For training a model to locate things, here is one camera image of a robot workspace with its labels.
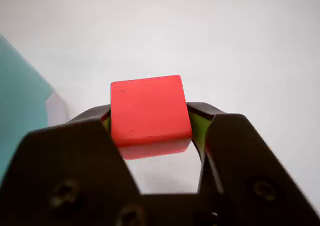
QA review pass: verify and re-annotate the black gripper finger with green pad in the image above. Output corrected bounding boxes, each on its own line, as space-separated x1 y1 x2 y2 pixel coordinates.
186 101 320 226
0 104 149 226

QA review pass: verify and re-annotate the red lego block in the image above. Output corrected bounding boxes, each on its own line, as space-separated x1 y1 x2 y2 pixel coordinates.
110 74 193 161

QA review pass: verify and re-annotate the teal whale-shaped bin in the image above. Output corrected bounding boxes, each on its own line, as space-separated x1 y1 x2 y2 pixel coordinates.
0 33 69 183

